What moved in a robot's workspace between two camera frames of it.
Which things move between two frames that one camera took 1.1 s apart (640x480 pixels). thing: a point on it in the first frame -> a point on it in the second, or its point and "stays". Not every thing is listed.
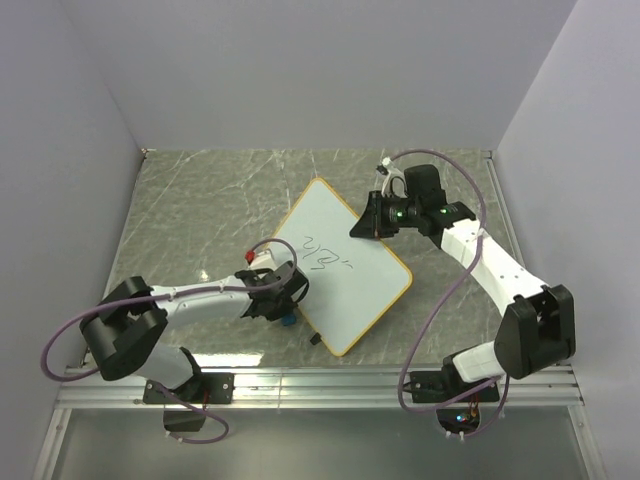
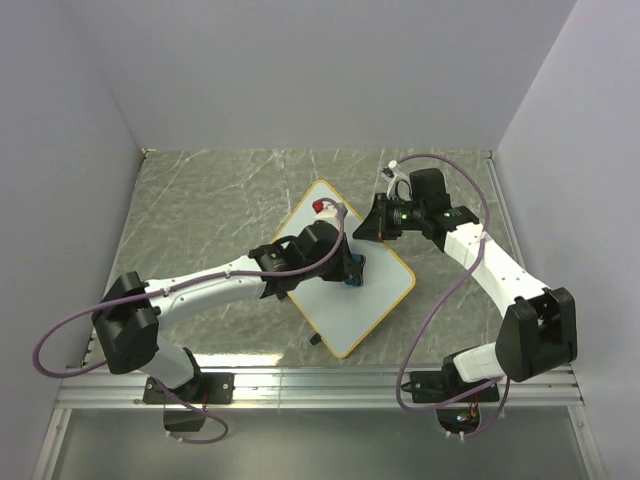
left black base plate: x=204 y=388 stays
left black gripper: x=287 y=305 -> x=344 y=268
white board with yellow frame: x=353 y=280 stays
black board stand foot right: x=316 y=338 stays
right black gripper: x=371 y=224 stays
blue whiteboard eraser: x=289 y=319 -> x=358 y=261
